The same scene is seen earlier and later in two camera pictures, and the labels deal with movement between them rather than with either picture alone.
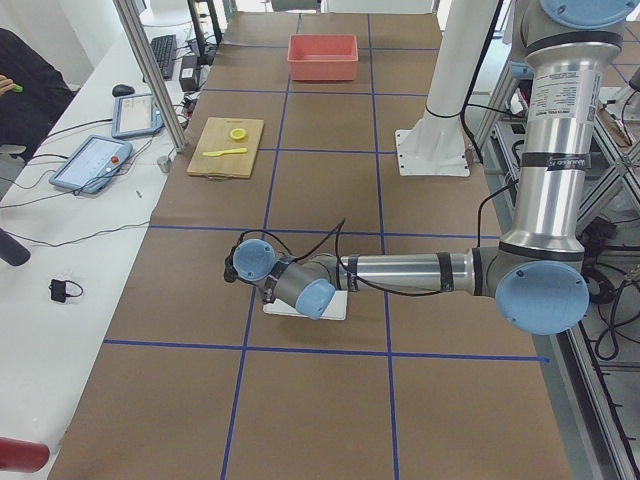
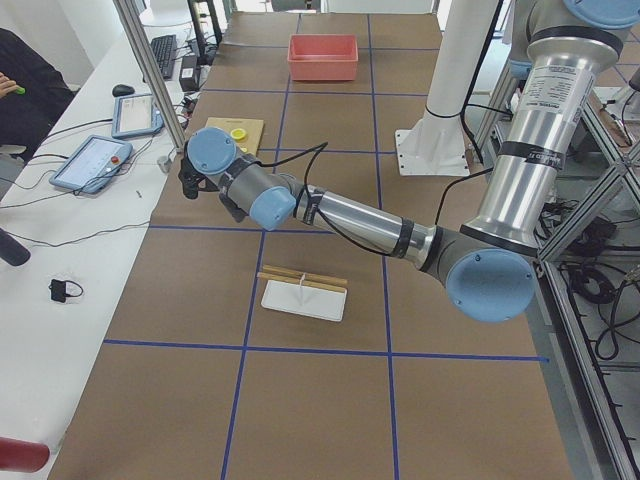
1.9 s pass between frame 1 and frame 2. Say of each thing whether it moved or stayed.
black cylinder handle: stayed
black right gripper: moved
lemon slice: stayed
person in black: stayed
